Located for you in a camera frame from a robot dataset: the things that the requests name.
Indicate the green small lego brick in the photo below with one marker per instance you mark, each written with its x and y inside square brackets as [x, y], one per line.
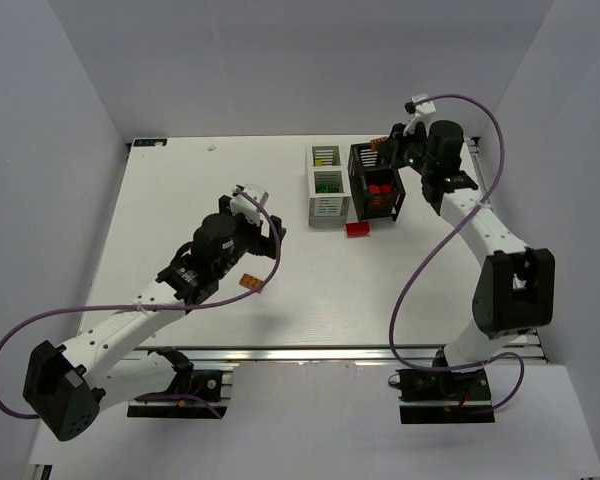
[327, 189]

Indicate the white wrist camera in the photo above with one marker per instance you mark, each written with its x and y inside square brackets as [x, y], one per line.
[247, 200]
[420, 109]

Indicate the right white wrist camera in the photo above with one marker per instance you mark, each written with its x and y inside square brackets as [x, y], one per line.
[420, 109]

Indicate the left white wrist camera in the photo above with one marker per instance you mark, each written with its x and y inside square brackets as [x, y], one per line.
[247, 200]

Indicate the left blue table label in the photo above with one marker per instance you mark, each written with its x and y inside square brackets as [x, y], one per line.
[149, 142]

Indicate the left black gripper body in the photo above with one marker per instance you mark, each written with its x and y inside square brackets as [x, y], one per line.
[259, 238]

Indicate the red lego brick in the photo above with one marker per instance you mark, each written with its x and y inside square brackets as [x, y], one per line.
[357, 229]

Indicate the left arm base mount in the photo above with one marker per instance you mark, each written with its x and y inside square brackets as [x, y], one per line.
[202, 395]

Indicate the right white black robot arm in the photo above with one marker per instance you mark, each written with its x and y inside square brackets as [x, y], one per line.
[516, 285]

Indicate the aluminium table rail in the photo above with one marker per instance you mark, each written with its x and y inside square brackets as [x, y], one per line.
[528, 351]

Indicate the red flower lego piece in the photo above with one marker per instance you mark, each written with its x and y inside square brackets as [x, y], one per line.
[379, 189]

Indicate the white slotted container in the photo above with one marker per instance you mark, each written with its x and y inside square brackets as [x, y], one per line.
[327, 210]

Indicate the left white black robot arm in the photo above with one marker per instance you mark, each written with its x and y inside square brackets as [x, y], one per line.
[70, 384]

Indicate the black slotted container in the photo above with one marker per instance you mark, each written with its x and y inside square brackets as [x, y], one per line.
[365, 167]

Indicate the orange small lego piece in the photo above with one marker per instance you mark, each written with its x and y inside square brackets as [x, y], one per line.
[377, 143]

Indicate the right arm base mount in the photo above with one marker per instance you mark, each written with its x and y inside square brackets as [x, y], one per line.
[427, 398]

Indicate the orange lego brick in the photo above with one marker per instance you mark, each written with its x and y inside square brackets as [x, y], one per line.
[251, 282]

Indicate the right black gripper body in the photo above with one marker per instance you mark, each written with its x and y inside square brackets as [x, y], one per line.
[395, 141]

